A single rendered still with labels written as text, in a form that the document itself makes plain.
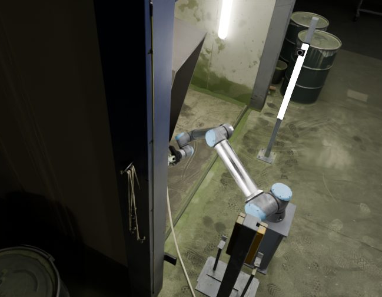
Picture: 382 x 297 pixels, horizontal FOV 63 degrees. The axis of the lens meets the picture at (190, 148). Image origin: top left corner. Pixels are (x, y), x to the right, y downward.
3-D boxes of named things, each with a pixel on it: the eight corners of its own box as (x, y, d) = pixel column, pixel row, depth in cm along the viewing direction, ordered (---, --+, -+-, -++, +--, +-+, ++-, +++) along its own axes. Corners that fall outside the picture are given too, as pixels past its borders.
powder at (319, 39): (297, 29, 438) (298, 27, 437) (336, 35, 433) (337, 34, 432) (299, 46, 399) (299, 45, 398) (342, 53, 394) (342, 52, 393)
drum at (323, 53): (279, 81, 499) (296, 26, 437) (316, 88, 493) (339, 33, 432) (279, 102, 457) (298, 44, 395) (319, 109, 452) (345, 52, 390)
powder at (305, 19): (332, 20, 469) (332, 20, 469) (321, 32, 436) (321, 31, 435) (298, 10, 489) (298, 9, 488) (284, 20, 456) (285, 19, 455)
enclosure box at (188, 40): (107, 166, 273) (122, 46, 186) (139, 125, 314) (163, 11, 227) (143, 184, 271) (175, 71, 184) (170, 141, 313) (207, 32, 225)
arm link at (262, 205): (281, 210, 214) (223, 121, 233) (263, 221, 206) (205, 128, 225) (270, 215, 227) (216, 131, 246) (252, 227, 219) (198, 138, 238)
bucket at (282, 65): (279, 88, 485) (284, 71, 465) (261, 82, 493) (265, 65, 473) (284, 78, 505) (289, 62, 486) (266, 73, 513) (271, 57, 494)
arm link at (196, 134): (238, 119, 237) (193, 127, 296) (225, 124, 231) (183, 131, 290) (242, 134, 238) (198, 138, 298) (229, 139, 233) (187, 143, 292)
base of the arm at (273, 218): (287, 208, 243) (291, 200, 236) (281, 227, 230) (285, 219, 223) (263, 198, 248) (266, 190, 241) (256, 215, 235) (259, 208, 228)
